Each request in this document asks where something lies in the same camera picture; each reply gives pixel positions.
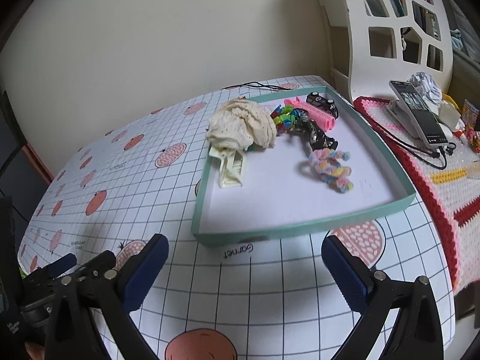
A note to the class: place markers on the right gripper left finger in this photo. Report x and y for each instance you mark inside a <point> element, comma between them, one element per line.
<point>71,329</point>

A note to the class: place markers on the black toy car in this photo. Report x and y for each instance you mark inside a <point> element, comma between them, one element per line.
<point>322,103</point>

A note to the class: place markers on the crumpled white tissue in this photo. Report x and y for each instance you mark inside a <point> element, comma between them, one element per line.
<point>430,92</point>

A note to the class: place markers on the pink hair roller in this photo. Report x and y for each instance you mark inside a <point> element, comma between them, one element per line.
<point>324,120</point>

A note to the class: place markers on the cream plastic folding stand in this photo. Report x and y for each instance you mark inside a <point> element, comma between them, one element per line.
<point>233,165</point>

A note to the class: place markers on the white lattice shelf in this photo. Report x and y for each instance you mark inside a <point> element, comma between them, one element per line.
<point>372,42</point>

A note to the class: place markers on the colourful block puzzle toy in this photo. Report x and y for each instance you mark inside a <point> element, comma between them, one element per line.
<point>283,118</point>

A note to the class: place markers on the teal white tray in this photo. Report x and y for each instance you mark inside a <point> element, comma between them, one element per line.
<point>282,196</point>

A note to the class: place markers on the cream lace cloth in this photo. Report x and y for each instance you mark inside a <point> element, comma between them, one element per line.
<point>239,124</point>

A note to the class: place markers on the smartphone on stand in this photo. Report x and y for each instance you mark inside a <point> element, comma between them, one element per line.
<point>410,110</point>

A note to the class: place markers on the pomegranate grid tablecloth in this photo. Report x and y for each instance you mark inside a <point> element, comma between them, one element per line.
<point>272,299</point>

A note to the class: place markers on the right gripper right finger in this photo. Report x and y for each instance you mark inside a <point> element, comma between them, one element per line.
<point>416,333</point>

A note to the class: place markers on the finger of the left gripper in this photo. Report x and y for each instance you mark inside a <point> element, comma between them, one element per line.
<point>97,267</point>
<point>58,267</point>

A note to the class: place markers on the crochet red white mat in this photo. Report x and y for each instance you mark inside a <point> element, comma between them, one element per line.
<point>451,197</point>

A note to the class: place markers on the black gold action figure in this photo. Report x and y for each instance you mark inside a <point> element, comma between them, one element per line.
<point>317,138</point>

